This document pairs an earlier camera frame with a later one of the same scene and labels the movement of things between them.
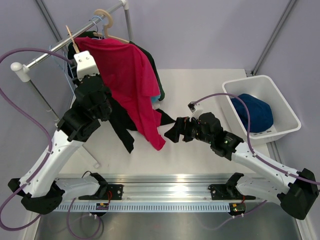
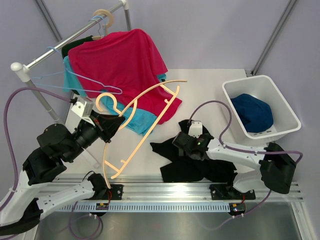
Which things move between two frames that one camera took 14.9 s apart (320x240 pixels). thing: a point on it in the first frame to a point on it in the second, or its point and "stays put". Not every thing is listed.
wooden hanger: (75, 46) to (99, 109)
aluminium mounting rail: (163, 193) stays put
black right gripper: (182, 126) to (197, 137)
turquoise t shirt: (154, 99) to (131, 118)
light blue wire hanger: (63, 70) to (65, 70)
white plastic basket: (271, 115) stays put
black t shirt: (120, 116) to (182, 169)
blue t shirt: (261, 115) stays put
